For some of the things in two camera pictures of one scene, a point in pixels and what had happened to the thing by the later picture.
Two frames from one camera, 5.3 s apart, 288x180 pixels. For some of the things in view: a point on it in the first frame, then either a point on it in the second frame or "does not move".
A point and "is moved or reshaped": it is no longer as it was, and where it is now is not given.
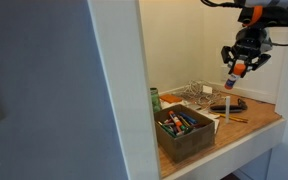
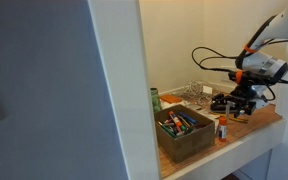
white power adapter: x=207 y=89 does not move
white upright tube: x=227 y=108 does not move
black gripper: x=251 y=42 → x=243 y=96
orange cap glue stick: x=238 y=70 is moved or reshaped
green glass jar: x=155 y=99 does not move
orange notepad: x=170 y=98 does not move
